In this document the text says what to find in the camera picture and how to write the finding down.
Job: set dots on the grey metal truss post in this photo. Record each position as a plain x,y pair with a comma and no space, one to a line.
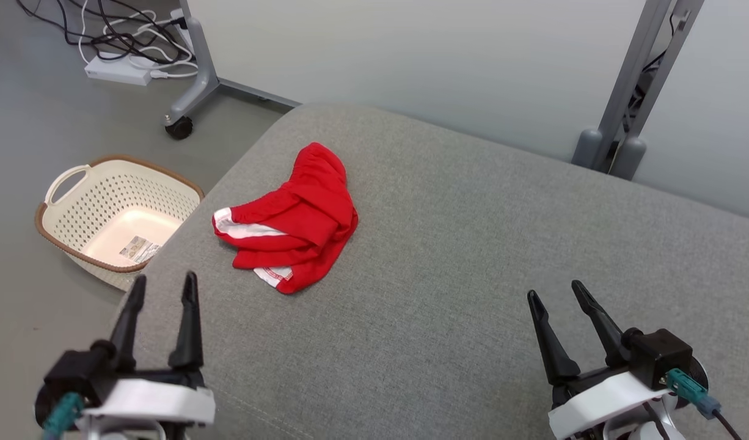
631,79

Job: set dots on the grey fabric sofa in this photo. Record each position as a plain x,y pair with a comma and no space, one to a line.
442,275

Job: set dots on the white power strip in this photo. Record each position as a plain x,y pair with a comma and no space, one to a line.
115,70

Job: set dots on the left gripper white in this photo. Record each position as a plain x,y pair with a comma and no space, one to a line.
148,400

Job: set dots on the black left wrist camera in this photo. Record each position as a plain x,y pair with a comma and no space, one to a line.
75,373

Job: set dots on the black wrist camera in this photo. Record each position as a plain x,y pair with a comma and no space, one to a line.
75,373
661,354

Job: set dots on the grey wheeled stand leg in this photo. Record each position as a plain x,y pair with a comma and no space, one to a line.
197,79

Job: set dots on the cream perforated laundry basket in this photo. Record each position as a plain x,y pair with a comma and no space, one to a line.
93,201

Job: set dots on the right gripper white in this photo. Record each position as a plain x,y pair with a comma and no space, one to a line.
600,397

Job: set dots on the paper label in basket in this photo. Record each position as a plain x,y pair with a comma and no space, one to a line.
139,249

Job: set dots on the red shorts white stripe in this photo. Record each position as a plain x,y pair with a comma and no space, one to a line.
307,208

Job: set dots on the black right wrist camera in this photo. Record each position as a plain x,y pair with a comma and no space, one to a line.
661,354

